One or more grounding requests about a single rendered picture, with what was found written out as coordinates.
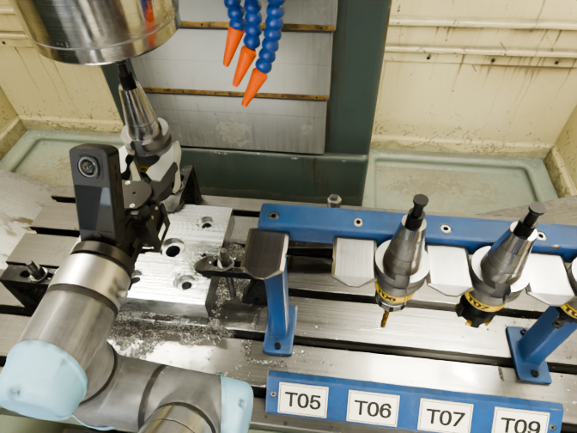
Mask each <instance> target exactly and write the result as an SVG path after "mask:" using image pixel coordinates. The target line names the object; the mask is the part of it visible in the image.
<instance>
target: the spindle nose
mask: <svg viewBox="0 0 577 433"><path fill-rule="evenodd" d="M9 3H10V5H11V7H12V9H13V10H14V12H15V15H16V17H17V19H18V21H19V23H20V24H21V27H22V29H23V31H24V33H25V34H26V36H27V37H28V38H29V39H30V40H31V41H32V43H33V46H34V48H35V50H36V51H37V52H38V53H39V54H41V55H42V56H44V57H46V58H49V59H51V60H54V61H56V62H59V63H62V64H73V65H100V64H112V63H117V62H121V61H125V60H128V59H132V58H136V57H139V56H142V55H143V54H146V53H148V52H152V51H153V50H155V49H156V48H158V47H160V46H162V45H164V44H165V43H166V42H168V41H169V40H170V39H171V38H172V37H173V36H174V34H175V33H176V32H177V30H178V29H179V26H180V22H181V19H180V14H179V0H9Z"/></svg>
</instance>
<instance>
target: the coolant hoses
mask: <svg viewBox="0 0 577 433"><path fill-rule="evenodd" d="M267 2H268V3H269V4H268V6H267V8H266V14H267V15H268V16H267V18H266V20H265V26H266V28H265V30H264V37H265V38H264V39H263V40H262V47H263V48H261V50H260V51H259V53H258V56H259V58H258V59H257V61H256V63H255V66H256V68H254V69H252V74H251V77H250V80H249V83H248V85H247V88H246V92H245V94H244V97H243V100H242V103H241V105H242V106H243V107H247V106H248V105H249V103H250V102H251V100H252V99H253V97H254V96H255V94H256V93H257V92H258V91H259V89H260V88H261V87H262V85H263V84H264V82H265V81H266V80H267V78H268V77H267V73H270V71H271V69H272V63H273V62H274V61H275V60H276V52H277V51H278V49H279V43H278V41H279V40H280V39H281V38H282V32H281V29H282V27H283V19H282V17H283V16H284V14H285V10H284V6H283V4H284V3H285V0H267ZM240 3H241V0H224V5H225V7H226V8H228V18H229V19H231V20H230V22H229V25H228V36H227V41H226V46H225V52H224V58H223V65H224V66H226V67H228V66H229V65H230V63H231V61H232V59H233V56H234V54H235V52H236V50H237V48H238V46H239V43H240V41H241V39H242V37H243V35H244V33H246V35H245V37H244V39H243V42H244V44H245V45H244V46H242V47H241V49H240V56H239V60H238V63H237V66H236V70H235V73H234V79H233V86H235V87H238V86H239V85H240V82H241V81H242V79H243V77H244V76H245V74H246V73H247V71H248V69H249V68H250V66H251V64H252V62H253V60H254V59H255V57H257V53H256V50H255V49H256V48H258V47H259V46H260V44H261V42H260V38H259V36H260V35H261V34H262V28H261V25H260V23H261V22H262V19H263V17H262V15H261V13H260V10H261V9H262V4H261V2H260V1H259V0H245V2H244V7H242V6H241V5H240ZM243 8H244V9H243ZM245 12H246V14H245ZM243 16H245V18H243Z"/></svg>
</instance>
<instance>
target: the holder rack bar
mask: <svg viewBox="0 0 577 433"><path fill-rule="evenodd" d="M407 214H408V213H398V212H386V211H375V210H351V209H339V208H328V207H316V206H304V205H292V204H269V203H263V204H262V207H261V211H260V214H259V219H258V229H260V230H264V229H268V230H279V231H287V232H289V239H288V240H289V241H309V242H320V243H331V244H334V236H336V235H344V236H354V237H366V238H374V239H375V240H376V247H379V246H380V245H381V244H383V243H384V242H386V241H389V240H391V239H392V237H393V235H394V233H395V232H396V230H397V228H398V225H399V224H400V222H401V220H402V218H403V217H404V216H405V215H407ZM424 219H425V220H426V223H427V226H426V234H425V243H426V242H431V243H441V244H453V245H463V246H466V247H467V250H468V254H469V255H474V253H475V252H476V251H477V250H479V249H480V248H483V247H492V246H493V245H494V244H495V242H496V241H497V240H498V239H499V238H500V237H501V236H502V234H503V233H504V232H505V231H506V230H507V229H508V228H509V227H510V225H511V224H512V223H514V222H517V221H505V220H493V219H481V218H469V217H457V216H434V215H425V217H424ZM536 231H537V233H538V234H537V237H536V240H535V241H534V244H533V247H532V249H531V250H532V251H539V252H550V253H560V254H561V255H562V257H563V260H564V262H565V263H573V261H574V260H575V259H576V258H577V226H575V225H564V224H552V223H538V226H537V228H536Z"/></svg>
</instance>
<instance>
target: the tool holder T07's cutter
mask: <svg viewBox="0 0 577 433"><path fill-rule="evenodd" d="M459 300H460V302H457V304H456V306H455V309H456V310H455V312H456V314H457V316H458V317H463V318H464V319H465V320H466V322H465V325H466V326H470V327H474V328H479V326H480V325H481V324H484V323H485V324H484V325H485V326H488V324H489V323H490V322H491V321H492V320H493V319H494V317H495V315H496V314H497V311H495V312H485V311H482V310H479V309H476V308H474V307H473V306H472V305H471V304H470V303H469V302H468V301H467V299H466V298H465V294H463V295H462V296H461V297H460V299H459Z"/></svg>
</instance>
